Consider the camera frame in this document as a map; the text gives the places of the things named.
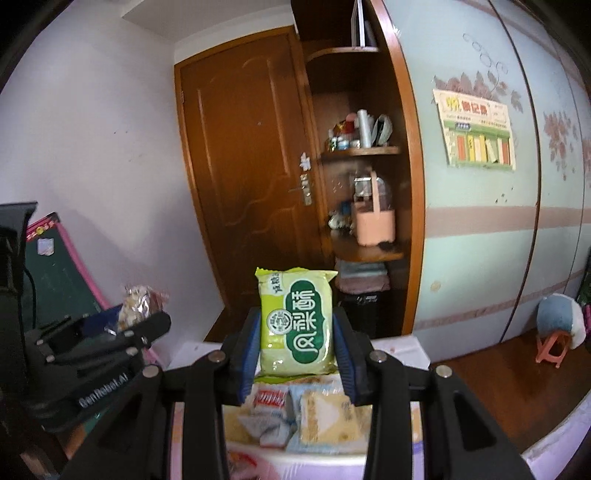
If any blue plush cushion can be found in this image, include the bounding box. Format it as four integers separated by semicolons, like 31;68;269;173
536;293;587;350

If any pink printed tablecloth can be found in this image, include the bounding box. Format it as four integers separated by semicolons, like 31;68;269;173
166;336;591;480

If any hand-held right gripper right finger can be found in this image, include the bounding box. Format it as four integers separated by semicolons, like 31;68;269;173
332;307;536;480

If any metal door handle plate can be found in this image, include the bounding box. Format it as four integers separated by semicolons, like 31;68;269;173
298;152;315;207

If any pink plastic basket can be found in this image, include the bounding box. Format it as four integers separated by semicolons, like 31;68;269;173
352;170;398;247

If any clear packet of crunchy snack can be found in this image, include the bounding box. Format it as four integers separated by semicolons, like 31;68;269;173
117;284;170;332

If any brown wooden door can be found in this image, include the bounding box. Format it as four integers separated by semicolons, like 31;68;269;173
174;25;334;343

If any black bin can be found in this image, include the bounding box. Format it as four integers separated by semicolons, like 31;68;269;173
338;291;385;339

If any green chalkboard with pink frame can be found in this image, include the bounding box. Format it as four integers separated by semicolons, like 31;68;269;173
23;212;112;334

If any pale green flowered wardrobe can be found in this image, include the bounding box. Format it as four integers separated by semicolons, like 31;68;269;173
383;0;591;366

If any green snack packet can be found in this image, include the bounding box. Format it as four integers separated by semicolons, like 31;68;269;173
255;267;339;376

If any folded cloth stack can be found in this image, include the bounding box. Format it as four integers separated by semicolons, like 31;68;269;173
334;260;392;295

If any wooden corner shelf unit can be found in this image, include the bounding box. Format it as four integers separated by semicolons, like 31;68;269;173
291;0;426;339

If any blue white cracker packet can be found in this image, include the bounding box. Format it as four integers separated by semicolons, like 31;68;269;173
287;389;366;457

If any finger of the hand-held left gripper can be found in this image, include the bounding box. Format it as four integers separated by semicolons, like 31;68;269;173
28;308;122;352
99;311;172;357

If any white framed board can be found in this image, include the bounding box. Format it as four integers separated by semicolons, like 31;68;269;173
350;0;380;49

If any pink plastic stool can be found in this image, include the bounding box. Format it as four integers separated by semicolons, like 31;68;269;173
534;332;572;368

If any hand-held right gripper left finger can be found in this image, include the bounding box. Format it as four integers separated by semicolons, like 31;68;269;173
60;307;262;480

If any black cable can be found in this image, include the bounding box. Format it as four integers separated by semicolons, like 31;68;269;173
23;267;38;317

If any wall poster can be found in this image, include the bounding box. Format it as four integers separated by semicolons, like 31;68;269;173
433;89;517;172

